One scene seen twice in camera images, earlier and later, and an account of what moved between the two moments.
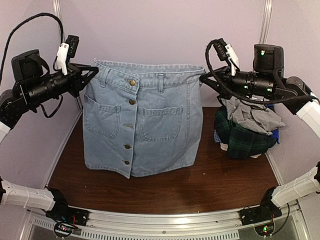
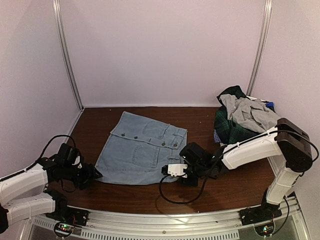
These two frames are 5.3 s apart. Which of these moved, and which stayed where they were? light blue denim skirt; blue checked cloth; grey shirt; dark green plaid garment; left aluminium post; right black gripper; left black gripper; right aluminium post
Moved: left black gripper; right black gripper; light blue denim skirt
Stayed: grey shirt; dark green plaid garment; right aluminium post; blue checked cloth; left aluminium post
